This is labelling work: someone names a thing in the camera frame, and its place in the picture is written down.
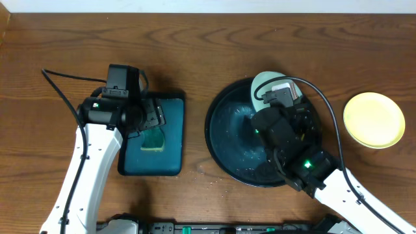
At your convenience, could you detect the light green plate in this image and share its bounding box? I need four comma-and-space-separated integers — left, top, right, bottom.
250, 71, 304, 113

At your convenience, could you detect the green yellow sponge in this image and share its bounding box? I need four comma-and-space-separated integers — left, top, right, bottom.
140, 127, 165, 151

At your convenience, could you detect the yellow plate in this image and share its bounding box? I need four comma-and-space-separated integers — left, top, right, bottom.
343, 92, 406, 149

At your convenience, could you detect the black rectangular water tray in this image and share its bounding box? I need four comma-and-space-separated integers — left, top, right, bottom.
118, 92, 185, 176

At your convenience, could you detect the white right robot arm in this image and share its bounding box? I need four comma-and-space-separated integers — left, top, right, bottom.
251, 105, 415, 233

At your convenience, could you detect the round black tray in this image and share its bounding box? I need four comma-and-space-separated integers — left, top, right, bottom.
205, 79, 312, 187

